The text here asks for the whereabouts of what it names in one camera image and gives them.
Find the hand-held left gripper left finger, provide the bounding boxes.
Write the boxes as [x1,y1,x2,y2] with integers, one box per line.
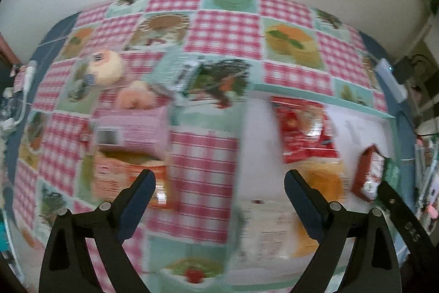
[38,169,156,293]

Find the white adapter cable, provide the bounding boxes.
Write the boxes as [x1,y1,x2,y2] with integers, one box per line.
[0,61,38,132]

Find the white snack packet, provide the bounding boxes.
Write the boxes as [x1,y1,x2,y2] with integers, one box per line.
[237,200,299,263]

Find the teal tray with white inside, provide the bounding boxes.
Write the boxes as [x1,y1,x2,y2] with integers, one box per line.
[226,82,398,293]

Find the patterned crumpled cloth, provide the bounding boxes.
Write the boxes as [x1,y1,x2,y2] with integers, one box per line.
[0,87,21,124]

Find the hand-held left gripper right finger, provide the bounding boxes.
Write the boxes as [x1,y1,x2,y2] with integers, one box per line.
[284,169,402,293]

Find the small red white-label packet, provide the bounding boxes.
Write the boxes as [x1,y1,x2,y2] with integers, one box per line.
[351,145,385,202]

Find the pink checked printed tablecloth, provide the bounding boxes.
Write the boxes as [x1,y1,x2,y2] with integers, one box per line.
[7,0,390,293]

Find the white power strip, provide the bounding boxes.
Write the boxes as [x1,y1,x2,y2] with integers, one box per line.
[375,59,409,103]

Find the orange snack packet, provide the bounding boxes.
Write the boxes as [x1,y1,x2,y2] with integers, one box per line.
[92,152,174,209]

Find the pale green snack packet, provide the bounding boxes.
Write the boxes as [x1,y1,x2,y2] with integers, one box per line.
[151,56,203,106]

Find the brown wooden rail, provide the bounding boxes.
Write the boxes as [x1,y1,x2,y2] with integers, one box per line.
[0,34,21,65]

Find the yellow snack packet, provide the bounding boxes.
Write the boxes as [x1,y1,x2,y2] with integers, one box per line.
[291,157,347,257]

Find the large red snack packet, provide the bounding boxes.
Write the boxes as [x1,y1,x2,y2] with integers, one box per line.
[271,97,340,163]

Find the dark green snack packet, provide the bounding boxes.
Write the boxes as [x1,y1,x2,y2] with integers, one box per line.
[381,157,400,191]

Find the pink snack packet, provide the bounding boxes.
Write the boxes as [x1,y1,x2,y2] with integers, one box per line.
[91,106,170,158]

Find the round peach snack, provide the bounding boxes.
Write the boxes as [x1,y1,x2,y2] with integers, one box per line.
[115,80,155,110]

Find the round cream cake snack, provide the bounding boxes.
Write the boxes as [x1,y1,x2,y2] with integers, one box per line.
[86,50,124,84]

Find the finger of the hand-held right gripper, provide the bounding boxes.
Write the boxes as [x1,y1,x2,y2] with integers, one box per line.
[377,180,439,280]

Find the black charger plug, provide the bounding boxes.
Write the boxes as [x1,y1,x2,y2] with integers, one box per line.
[394,56,417,81]

